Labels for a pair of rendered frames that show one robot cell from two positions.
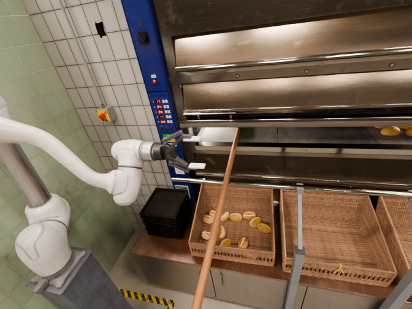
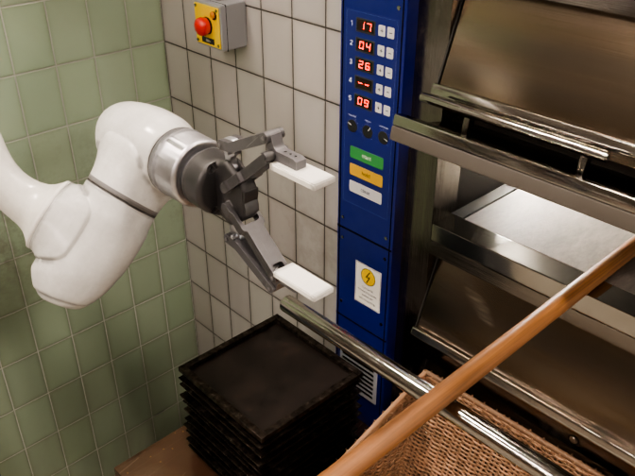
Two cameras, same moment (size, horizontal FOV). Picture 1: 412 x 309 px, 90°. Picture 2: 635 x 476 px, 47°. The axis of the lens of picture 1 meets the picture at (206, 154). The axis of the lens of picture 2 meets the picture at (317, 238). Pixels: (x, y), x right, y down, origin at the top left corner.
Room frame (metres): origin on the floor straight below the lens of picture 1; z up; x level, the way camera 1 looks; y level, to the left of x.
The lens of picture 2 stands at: (0.14, -0.29, 1.88)
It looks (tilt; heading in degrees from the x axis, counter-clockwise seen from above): 31 degrees down; 28
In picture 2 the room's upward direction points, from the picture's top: straight up
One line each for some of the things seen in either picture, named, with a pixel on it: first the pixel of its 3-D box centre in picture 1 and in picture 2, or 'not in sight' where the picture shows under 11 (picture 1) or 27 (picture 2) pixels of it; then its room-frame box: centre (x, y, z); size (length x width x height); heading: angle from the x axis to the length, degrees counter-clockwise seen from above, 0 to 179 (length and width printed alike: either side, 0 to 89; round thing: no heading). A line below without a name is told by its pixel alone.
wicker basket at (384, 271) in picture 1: (327, 230); not in sight; (0.79, -0.69, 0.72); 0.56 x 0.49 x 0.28; 73
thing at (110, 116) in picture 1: (106, 114); (219, 22); (1.48, 0.68, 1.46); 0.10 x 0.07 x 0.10; 72
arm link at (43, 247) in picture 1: (42, 245); not in sight; (0.64, 0.81, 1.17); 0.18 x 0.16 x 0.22; 19
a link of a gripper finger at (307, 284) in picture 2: (197, 165); (302, 281); (0.73, 0.05, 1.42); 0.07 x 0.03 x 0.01; 71
